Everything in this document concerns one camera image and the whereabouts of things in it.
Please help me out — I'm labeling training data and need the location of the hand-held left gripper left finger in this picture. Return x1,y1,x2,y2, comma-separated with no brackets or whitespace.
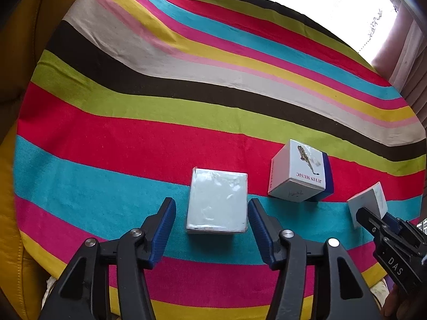
38,197,177,320

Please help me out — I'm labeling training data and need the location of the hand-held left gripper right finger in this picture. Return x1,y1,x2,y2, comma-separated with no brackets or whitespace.
247,198,382,320

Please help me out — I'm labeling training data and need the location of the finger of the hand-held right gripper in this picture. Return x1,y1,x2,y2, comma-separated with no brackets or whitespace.
355,207,385,242
382,211,421,238

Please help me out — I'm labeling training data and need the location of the small white box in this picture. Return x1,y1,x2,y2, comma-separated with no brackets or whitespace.
347,182,388,229

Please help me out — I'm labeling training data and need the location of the glossy plain white box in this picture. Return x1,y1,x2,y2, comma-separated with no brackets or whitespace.
185,167,249,235

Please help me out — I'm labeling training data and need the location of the person's right hand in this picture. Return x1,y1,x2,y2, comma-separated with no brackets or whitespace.
380,282,427,320

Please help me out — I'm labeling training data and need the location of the striped plush cushion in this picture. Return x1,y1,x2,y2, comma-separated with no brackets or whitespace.
366,271,389,310

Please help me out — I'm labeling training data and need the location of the white saxophone print box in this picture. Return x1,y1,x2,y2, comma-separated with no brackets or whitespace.
268,139,326,203

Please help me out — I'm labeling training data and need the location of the striped colourful blanket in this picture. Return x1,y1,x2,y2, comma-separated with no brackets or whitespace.
11,0,427,318

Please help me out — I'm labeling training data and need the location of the yellow sofa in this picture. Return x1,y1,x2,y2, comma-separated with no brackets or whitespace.
0,0,112,320

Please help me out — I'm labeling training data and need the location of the pink curtain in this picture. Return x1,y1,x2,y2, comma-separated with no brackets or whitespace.
370,7,427,115

